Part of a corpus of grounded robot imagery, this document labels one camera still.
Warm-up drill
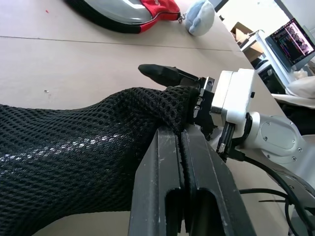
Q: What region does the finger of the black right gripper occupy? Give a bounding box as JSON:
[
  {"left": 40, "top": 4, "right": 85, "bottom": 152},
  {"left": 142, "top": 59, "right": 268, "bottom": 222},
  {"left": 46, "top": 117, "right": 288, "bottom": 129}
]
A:
[{"left": 138, "top": 63, "right": 199, "bottom": 88}]

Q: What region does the red black grey zip bag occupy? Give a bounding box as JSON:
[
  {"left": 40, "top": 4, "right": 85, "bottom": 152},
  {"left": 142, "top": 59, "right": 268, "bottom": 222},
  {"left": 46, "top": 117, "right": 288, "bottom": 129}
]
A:
[{"left": 63, "top": 0, "right": 186, "bottom": 34}]

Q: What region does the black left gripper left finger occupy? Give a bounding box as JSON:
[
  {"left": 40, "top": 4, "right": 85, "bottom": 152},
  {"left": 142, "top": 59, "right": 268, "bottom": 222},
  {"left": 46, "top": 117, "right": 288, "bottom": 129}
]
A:
[{"left": 127, "top": 128, "right": 185, "bottom": 236}]

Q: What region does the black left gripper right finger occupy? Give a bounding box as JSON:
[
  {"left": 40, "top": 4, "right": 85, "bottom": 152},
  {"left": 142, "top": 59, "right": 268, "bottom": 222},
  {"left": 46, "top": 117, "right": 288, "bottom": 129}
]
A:
[{"left": 181, "top": 129, "right": 257, "bottom": 236}]

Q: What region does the light blue plush toy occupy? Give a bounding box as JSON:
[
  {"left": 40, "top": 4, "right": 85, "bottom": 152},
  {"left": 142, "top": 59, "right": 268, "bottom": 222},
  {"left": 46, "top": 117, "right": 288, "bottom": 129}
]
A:
[{"left": 184, "top": 0, "right": 217, "bottom": 37}]

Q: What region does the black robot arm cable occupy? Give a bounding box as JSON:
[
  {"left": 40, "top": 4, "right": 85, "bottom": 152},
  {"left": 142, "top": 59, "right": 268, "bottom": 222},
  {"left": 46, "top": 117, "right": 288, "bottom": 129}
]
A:
[{"left": 230, "top": 148, "right": 315, "bottom": 236}]

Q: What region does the black mesh drawstring pouch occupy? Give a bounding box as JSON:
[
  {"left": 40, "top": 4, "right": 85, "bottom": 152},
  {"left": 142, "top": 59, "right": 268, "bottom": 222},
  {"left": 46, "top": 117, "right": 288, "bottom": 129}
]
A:
[{"left": 0, "top": 86, "right": 200, "bottom": 236}]

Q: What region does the cardboard box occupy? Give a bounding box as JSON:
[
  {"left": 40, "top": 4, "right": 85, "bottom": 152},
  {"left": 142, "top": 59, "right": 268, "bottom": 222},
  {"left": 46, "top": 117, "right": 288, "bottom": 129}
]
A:
[{"left": 230, "top": 21, "right": 254, "bottom": 45}]

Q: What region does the beige cloth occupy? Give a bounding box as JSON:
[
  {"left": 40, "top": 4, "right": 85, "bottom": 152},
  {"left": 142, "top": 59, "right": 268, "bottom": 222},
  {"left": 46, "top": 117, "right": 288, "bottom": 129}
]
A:
[{"left": 270, "top": 75, "right": 315, "bottom": 109}]

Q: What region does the white metal shelf frame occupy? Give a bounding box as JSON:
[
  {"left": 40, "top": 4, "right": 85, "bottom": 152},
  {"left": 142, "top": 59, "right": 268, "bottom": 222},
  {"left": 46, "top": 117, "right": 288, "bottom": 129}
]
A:
[{"left": 240, "top": 29, "right": 292, "bottom": 88}]

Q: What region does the open laptop computer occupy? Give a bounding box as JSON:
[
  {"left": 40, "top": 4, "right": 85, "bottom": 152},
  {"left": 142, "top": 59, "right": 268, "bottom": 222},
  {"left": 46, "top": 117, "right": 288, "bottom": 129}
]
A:
[{"left": 265, "top": 18, "right": 315, "bottom": 72}]

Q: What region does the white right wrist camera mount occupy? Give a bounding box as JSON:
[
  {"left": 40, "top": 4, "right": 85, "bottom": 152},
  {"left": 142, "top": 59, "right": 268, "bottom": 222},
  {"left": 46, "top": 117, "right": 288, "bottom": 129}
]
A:
[{"left": 210, "top": 68, "right": 256, "bottom": 162}]

